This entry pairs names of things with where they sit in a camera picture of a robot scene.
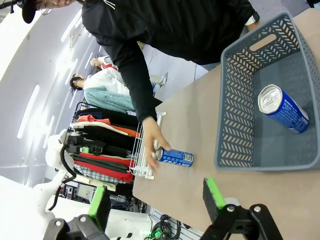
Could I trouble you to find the black hanging garment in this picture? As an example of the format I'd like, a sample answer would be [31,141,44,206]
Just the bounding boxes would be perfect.
[77,107,141,127]

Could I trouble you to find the person's left forearm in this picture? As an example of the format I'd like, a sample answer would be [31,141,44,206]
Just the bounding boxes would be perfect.
[232,0,257,22]

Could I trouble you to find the mannequin in white jacket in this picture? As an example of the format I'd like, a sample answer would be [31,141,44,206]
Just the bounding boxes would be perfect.
[69,67,131,97]

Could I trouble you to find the blue Pocari Sweat can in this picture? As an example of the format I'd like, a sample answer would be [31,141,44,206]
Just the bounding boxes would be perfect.
[257,84,310,135]
[152,147,195,168]

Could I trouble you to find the grey plastic basket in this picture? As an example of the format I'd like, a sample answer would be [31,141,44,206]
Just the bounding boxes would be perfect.
[214,11,320,172]

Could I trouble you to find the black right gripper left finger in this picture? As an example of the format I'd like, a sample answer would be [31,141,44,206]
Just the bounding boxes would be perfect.
[43,184,112,240]

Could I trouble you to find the black floor cables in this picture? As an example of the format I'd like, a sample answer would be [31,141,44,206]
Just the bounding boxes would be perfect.
[149,213,191,240]

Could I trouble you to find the person's right hand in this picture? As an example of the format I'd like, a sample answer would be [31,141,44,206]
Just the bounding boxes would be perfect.
[141,116,172,170]

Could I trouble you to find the orange hanging garment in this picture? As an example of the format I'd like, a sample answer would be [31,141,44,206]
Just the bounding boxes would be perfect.
[76,113,141,137]

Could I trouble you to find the person's left hand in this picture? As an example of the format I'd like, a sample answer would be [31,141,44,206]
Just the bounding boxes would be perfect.
[246,21,261,32]

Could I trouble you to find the white wire can dispenser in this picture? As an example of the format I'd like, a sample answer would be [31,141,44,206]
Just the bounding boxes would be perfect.
[128,111,167,181]

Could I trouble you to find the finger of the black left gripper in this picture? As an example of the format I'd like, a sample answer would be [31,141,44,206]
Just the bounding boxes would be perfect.
[83,140,105,149]
[79,146,104,155]

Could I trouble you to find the teal corduroy garment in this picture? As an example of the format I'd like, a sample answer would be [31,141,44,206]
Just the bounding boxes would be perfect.
[83,88,137,114]

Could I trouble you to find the plaid shirt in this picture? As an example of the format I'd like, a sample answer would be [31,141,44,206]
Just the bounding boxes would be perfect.
[74,165,127,185]

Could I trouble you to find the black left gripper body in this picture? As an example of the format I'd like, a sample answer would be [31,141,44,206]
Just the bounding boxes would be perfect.
[65,129,85,154]

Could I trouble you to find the person's right forearm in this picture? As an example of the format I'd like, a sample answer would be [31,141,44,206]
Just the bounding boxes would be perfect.
[117,44,159,124]

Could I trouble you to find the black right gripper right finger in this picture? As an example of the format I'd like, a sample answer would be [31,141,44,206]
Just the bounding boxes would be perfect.
[199,177,285,240]

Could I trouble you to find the red hanging garment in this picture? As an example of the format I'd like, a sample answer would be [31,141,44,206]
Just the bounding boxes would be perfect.
[72,152,136,183]

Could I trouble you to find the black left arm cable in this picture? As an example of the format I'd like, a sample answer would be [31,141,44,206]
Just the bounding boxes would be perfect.
[46,143,77,211]

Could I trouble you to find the person in black jacket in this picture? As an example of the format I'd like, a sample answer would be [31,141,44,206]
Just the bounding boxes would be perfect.
[21,0,259,76]

